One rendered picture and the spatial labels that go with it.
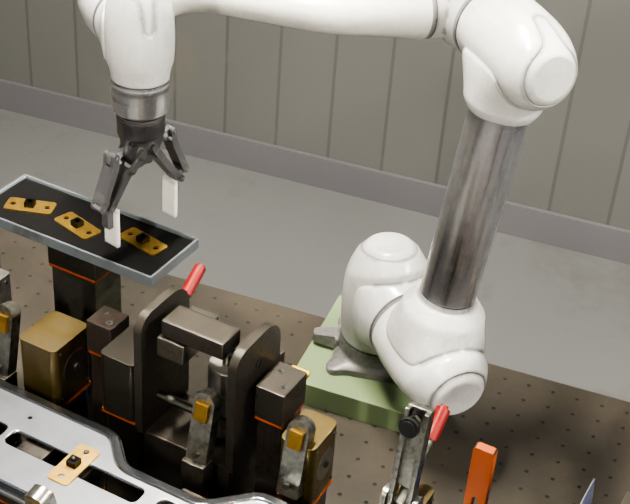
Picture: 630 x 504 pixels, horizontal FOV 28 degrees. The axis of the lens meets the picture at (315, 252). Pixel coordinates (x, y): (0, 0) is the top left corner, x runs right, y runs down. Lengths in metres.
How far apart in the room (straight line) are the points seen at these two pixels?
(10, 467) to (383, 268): 0.80
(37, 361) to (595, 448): 1.09
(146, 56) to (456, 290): 0.68
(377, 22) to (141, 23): 0.39
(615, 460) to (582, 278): 1.81
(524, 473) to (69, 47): 2.86
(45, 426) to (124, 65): 0.56
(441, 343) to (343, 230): 2.14
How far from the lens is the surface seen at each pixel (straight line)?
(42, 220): 2.16
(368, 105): 4.32
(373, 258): 2.33
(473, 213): 2.08
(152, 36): 1.86
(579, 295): 4.15
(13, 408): 2.02
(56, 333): 2.03
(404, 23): 2.03
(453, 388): 2.20
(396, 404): 2.42
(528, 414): 2.54
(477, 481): 1.72
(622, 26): 4.01
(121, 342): 2.01
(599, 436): 2.53
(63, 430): 1.98
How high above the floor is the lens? 2.32
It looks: 34 degrees down
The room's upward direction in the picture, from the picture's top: 4 degrees clockwise
